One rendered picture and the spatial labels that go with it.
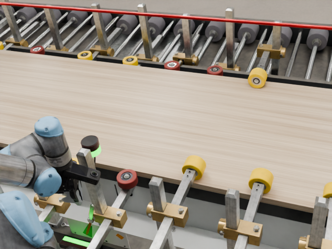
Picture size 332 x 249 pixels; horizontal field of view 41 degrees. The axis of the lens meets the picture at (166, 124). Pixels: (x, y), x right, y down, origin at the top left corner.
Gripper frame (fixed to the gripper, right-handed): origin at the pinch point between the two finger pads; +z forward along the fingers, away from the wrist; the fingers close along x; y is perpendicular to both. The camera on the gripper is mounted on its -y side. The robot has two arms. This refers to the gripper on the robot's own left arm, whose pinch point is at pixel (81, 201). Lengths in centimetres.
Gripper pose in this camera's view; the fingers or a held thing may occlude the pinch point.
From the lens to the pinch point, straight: 156.9
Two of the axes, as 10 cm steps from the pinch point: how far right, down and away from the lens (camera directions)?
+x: -0.2, 6.4, -7.7
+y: -9.9, 0.7, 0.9
